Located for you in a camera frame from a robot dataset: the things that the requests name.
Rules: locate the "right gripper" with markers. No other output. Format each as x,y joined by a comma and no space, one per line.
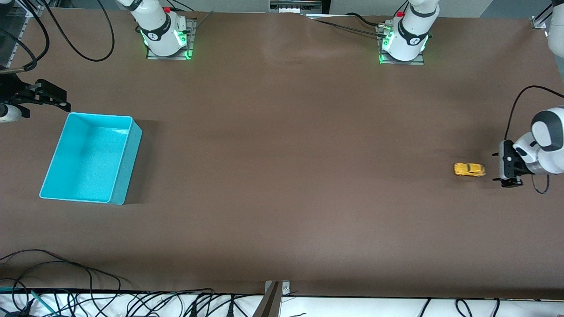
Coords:
13,92

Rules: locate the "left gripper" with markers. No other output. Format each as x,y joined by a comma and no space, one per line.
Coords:
510,182

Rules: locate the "yellow toy beetle car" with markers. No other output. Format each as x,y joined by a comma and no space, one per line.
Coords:
469,169

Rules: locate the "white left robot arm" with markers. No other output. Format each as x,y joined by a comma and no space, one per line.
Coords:
548,149

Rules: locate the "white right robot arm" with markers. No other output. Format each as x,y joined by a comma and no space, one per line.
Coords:
158,31

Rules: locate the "turquoise plastic bin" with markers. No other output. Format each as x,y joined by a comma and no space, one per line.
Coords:
88,163

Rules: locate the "black power plug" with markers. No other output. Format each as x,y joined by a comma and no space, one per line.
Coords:
194,309
230,308

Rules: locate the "grey power strip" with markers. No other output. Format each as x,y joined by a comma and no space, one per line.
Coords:
295,6

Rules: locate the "aluminium frame rail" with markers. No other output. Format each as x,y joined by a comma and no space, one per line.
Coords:
28,12

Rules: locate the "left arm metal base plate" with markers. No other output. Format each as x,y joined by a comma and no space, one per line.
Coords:
418,62

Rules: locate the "aluminium profile end bracket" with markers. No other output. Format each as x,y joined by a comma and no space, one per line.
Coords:
537,22

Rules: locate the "metal clamp bracket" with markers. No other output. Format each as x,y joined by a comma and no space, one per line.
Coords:
285,287

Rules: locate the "grey camera mount pole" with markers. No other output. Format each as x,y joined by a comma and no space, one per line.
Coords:
269,304

